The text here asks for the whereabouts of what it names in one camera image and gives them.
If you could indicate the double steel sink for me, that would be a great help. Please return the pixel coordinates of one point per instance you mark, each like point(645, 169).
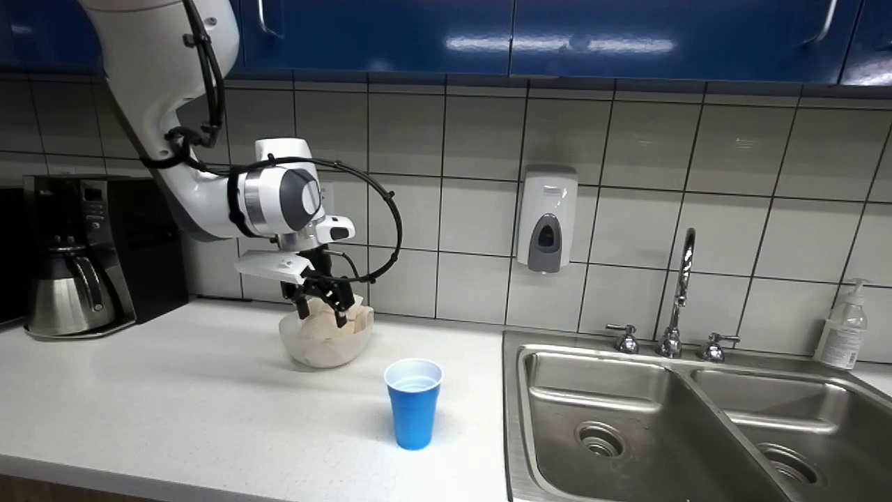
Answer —
point(627, 418)

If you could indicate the blue plastic cup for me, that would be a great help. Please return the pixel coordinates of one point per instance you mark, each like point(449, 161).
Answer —
point(414, 411)

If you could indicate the white wall soap dispenser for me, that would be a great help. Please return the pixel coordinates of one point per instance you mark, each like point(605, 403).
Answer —
point(547, 216)

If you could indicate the black appliance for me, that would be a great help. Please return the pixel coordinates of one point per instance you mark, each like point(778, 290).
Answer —
point(10, 258)

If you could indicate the blue cabinet door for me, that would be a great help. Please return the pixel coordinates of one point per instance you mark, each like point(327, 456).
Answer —
point(376, 35)
point(871, 42)
point(683, 38)
point(42, 35)

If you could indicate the clear plastic bowl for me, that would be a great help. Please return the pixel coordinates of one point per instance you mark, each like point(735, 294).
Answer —
point(324, 348)

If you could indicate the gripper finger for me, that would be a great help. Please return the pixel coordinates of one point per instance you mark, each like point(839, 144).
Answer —
point(340, 300)
point(301, 298)

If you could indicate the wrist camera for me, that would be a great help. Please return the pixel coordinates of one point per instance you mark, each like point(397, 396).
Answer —
point(275, 265)

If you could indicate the black and steel coffee maker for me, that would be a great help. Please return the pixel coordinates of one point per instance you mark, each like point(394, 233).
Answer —
point(132, 237)

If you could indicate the clear pump bottle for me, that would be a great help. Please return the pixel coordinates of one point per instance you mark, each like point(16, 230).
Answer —
point(840, 335)

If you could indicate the steel coffee carafe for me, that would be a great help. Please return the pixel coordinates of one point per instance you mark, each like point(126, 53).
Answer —
point(66, 296)

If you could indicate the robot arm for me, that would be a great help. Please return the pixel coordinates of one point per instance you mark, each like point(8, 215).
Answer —
point(153, 77)

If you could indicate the chrome tap lever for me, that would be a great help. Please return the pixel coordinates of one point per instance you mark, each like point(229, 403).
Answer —
point(625, 340)
point(714, 347)

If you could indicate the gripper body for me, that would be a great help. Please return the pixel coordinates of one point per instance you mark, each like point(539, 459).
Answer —
point(320, 263)

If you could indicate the blue wall cabinet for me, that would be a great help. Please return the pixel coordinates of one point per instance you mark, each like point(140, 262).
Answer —
point(418, 35)

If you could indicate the chrome tap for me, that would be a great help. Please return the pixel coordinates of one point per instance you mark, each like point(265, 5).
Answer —
point(681, 286)

